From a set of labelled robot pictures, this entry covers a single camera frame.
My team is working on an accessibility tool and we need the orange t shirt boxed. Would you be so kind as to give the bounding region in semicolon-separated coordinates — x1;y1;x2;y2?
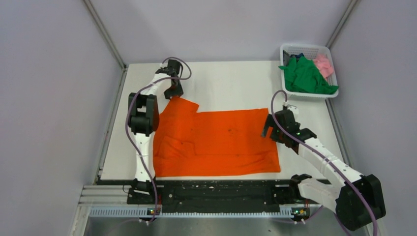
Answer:
153;98;281;177

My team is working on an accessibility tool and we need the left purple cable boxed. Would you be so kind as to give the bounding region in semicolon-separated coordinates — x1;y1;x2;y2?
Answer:
125;57;193;225

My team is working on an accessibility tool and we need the green t shirt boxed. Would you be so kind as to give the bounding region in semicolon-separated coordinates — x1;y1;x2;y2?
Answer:
279;57;339;95

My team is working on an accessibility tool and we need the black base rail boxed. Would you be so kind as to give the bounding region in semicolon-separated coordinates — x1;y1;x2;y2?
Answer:
127;180;315;217

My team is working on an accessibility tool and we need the pink t shirt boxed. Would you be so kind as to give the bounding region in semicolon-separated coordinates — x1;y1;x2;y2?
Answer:
313;54;334;78

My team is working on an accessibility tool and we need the dark blue t shirt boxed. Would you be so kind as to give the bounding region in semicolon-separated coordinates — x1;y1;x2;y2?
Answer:
290;53;304;59

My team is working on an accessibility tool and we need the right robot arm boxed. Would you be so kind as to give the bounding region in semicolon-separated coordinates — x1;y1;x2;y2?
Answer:
262;105;386;235

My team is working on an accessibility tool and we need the white plastic basket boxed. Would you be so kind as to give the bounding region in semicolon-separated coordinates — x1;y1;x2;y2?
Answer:
280;43;339;99

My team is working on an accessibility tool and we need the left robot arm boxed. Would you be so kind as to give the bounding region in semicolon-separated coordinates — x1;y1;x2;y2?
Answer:
125;57;184;203

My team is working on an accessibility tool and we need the white cable duct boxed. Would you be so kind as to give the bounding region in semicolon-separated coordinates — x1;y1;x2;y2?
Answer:
89;206;307;218

